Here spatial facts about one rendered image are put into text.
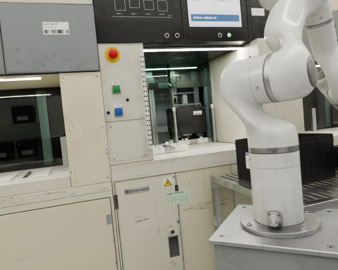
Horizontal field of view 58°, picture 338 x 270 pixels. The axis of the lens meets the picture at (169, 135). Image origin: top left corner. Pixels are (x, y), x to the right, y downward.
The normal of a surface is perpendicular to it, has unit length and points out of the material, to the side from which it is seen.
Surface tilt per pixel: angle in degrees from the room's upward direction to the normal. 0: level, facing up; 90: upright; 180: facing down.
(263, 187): 90
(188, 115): 90
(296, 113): 90
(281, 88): 121
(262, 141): 90
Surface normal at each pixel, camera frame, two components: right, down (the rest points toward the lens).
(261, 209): -0.87, 0.11
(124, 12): 0.30, 0.02
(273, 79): -0.64, 0.25
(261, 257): -0.45, 0.09
